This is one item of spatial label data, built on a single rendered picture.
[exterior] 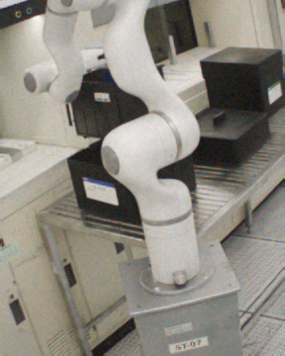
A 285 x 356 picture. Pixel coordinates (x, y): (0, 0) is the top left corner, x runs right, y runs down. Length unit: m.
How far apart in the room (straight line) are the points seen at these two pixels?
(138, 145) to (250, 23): 2.12
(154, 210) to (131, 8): 0.46
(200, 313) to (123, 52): 0.65
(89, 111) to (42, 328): 0.84
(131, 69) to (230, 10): 2.11
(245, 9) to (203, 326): 2.18
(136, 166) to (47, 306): 1.03
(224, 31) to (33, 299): 1.95
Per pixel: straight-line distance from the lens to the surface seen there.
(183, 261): 1.55
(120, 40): 1.40
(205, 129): 2.29
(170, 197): 1.46
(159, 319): 1.55
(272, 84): 2.67
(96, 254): 2.44
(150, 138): 1.40
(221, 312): 1.58
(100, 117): 1.92
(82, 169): 2.00
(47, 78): 1.75
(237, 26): 3.47
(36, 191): 2.17
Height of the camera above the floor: 1.62
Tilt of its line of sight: 21 degrees down
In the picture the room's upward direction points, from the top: 11 degrees counter-clockwise
